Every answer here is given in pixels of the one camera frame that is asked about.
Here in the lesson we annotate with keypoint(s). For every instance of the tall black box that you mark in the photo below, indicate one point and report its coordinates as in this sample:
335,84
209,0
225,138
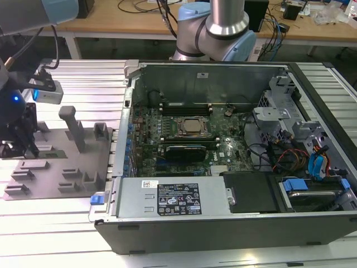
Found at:
259,14

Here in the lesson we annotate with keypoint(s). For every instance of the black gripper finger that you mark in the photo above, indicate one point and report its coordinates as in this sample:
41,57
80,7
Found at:
8,150
30,145

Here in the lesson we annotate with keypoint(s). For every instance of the clear plastic bags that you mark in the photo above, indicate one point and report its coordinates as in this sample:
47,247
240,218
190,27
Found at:
332,14

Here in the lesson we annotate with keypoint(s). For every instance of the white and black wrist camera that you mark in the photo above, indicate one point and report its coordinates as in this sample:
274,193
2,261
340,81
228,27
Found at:
50,95

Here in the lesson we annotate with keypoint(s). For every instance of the green motherboard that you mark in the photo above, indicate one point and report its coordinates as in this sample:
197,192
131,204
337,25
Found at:
237,156

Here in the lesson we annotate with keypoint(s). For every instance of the small silver heatsink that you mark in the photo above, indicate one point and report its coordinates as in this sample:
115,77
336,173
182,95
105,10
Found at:
219,169

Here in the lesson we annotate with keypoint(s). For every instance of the black plastic air shroud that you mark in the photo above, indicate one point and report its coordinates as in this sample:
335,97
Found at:
248,192

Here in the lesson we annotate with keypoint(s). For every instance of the grey metal drive cage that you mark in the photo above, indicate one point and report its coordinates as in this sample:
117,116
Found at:
274,113

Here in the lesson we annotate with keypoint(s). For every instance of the silver CPU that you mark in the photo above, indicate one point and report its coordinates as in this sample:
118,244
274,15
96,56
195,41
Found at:
191,125

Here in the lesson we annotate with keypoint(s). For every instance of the black RAM slot bank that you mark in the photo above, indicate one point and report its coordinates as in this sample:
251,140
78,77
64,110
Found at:
185,109

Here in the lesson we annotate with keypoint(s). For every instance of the open black PC case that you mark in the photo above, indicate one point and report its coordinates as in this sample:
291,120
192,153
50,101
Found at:
223,237

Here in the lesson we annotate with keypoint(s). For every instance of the hard disk in blue carrier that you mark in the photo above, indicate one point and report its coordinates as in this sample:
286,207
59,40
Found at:
295,184

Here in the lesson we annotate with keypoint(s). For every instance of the wooden desk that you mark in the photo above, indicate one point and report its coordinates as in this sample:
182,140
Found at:
111,23

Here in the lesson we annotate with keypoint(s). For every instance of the grey plastic parts rack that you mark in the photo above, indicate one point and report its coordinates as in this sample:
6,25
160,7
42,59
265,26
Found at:
55,167

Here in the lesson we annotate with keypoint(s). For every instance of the black graphics card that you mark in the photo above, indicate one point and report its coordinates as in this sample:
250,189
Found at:
185,153

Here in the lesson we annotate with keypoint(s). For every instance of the large black box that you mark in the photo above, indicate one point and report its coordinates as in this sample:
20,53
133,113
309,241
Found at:
86,8

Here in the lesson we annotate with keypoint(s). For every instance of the blue case latch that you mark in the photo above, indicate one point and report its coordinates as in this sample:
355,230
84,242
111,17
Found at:
97,200

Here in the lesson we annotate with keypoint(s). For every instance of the grey power supply unit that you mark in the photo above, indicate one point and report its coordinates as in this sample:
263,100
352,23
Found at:
134,198

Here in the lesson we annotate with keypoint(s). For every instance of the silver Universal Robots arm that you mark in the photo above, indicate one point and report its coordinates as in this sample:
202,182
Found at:
223,16

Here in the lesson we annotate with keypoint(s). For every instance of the round coin battery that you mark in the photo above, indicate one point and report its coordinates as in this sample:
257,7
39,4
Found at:
228,112

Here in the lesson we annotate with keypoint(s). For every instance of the small black cube box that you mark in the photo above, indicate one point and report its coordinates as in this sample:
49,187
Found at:
291,12

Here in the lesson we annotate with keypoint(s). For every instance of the small black power adapter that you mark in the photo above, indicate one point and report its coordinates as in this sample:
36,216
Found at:
284,28

